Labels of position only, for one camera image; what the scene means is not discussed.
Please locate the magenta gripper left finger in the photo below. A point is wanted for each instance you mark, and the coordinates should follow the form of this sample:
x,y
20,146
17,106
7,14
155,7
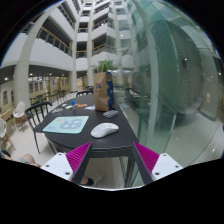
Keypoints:
x,y
70,166

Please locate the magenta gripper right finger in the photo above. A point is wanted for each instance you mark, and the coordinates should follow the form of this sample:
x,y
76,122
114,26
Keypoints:
x,y
153,166

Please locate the light green mouse pad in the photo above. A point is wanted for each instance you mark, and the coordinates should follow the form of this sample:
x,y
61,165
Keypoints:
x,y
67,125

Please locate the white computer mouse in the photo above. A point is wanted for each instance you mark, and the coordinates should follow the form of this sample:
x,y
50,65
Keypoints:
x,y
104,129

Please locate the person's black shoe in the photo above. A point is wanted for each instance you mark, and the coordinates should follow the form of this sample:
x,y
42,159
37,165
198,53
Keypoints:
x,y
87,182

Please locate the round black table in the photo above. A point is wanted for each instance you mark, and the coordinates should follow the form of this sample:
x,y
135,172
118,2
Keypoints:
x,y
118,144

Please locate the orange marker pen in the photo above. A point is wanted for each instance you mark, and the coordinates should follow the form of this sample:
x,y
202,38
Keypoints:
x,y
81,105

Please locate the white paper card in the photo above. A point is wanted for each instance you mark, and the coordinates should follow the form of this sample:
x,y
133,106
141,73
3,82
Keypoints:
x,y
90,108

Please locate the black chair near left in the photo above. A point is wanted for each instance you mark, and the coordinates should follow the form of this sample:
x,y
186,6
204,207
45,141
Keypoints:
x,y
35,115

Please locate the white wicker chair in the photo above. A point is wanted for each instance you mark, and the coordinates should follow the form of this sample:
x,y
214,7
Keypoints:
x,y
19,114

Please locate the brown paper bag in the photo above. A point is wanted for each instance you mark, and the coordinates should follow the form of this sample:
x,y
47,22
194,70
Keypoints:
x,y
103,91

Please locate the black chair behind table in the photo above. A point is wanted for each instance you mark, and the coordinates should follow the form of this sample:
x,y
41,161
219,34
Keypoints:
x,y
83,93

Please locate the green potted plant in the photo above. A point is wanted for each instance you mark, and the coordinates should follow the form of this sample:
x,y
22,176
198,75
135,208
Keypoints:
x,y
104,66

